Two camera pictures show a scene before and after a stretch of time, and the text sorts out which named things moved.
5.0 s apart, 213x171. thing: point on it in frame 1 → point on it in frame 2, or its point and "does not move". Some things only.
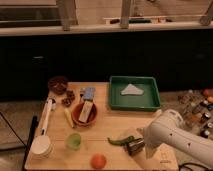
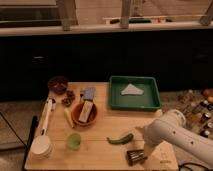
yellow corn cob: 69,117 does not move
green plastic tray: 149,100 does not move
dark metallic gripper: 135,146 → 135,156
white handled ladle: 42,144 does not move
